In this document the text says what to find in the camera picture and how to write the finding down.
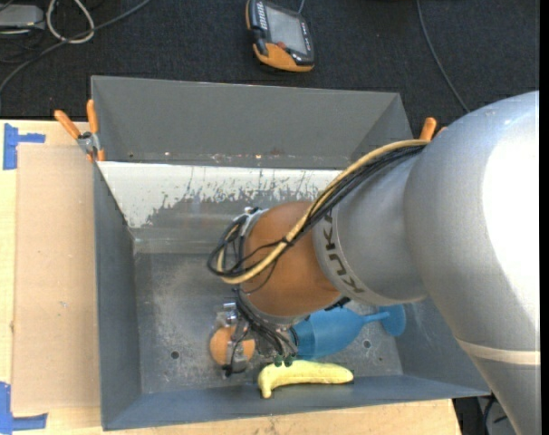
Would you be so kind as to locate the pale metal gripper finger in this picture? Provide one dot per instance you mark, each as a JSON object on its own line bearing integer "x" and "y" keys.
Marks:
{"x": 229, "y": 315}
{"x": 239, "y": 358}

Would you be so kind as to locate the orange fruit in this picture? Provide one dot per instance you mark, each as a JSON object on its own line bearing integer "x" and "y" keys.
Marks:
{"x": 219, "y": 346}

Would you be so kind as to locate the yellow toy banana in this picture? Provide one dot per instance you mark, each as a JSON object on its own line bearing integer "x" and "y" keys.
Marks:
{"x": 301, "y": 373}

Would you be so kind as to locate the grey metal bin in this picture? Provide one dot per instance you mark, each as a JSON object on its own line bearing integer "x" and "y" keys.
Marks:
{"x": 175, "y": 297}

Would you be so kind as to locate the blue plastic goblet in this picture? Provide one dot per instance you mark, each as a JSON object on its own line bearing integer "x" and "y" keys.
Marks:
{"x": 329, "y": 331}

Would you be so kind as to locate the brown cardboard board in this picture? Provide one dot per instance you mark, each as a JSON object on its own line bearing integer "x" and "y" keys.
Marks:
{"x": 52, "y": 265}

